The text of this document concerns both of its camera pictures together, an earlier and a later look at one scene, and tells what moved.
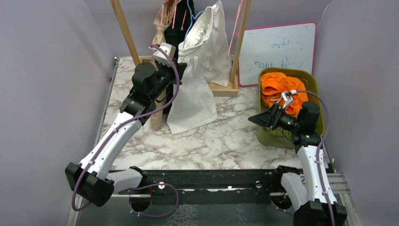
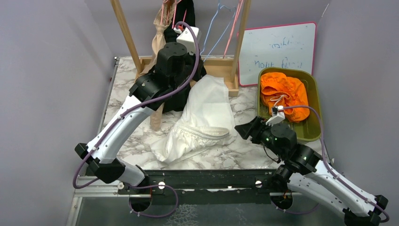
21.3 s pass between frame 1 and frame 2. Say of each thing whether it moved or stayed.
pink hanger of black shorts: stayed
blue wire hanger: moved
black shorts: stayed
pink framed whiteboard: stayed
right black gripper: moved
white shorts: moved
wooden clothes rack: stayed
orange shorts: stayed
